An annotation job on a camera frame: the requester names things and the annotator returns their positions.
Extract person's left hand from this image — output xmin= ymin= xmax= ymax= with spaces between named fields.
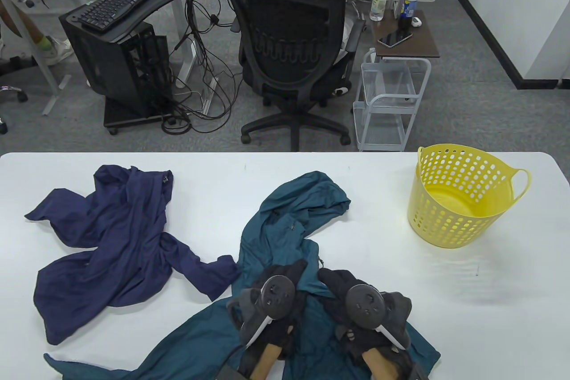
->
xmin=227 ymin=259 xmax=309 ymax=360

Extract person's right hand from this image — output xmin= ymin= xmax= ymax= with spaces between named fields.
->
xmin=317 ymin=269 xmax=412 ymax=367

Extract teal zipper clothes jacket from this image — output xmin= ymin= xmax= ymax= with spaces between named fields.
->
xmin=43 ymin=171 xmax=441 ymax=380

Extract navy blue clothes jacket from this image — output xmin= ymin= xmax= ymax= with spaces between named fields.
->
xmin=24 ymin=165 xmax=239 ymax=346

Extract person's left forearm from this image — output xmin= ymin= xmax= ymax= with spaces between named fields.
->
xmin=238 ymin=344 xmax=285 ymax=380

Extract person's right forearm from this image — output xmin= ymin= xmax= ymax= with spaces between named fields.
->
xmin=362 ymin=347 xmax=408 ymax=380

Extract grey right hand controller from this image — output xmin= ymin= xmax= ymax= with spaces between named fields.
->
xmin=345 ymin=284 xmax=412 ymax=351

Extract yellow perforated plastic basket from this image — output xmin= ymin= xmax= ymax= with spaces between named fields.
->
xmin=407 ymin=144 xmax=532 ymax=249

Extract black mesh office chair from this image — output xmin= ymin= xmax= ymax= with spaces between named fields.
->
xmin=223 ymin=0 xmax=366 ymax=152

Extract black smartphone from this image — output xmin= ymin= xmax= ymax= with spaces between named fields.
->
xmin=378 ymin=30 xmax=413 ymax=48

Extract brown side table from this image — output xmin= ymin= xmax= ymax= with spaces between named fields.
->
xmin=371 ymin=10 xmax=440 ymax=59

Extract black rolling computer platform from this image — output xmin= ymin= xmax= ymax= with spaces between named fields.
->
xmin=103 ymin=97 xmax=179 ymax=135

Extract blue cap soda bottle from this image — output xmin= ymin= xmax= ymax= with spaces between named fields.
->
xmin=398 ymin=0 xmax=421 ymax=29

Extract black computer tower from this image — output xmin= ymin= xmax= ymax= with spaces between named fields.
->
xmin=59 ymin=10 xmax=172 ymax=118

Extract black keyboard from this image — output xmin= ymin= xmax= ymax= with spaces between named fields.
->
xmin=78 ymin=0 xmax=161 ymax=33

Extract chrome chair base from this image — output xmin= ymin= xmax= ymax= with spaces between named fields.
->
xmin=0 ymin=84 xmax=28 ymax=135

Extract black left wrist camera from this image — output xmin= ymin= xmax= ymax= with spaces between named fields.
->
xmin=214 ymin=347 xmax=250 ymax=380

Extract tangle of black cables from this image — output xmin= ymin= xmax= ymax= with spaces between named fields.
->
xmin=160 ymin=0 xmax=243 ymax=135

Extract white wire rolling cart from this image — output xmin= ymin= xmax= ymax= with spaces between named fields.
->
xmin=353 ymin=48 xmax=432 ymax=152

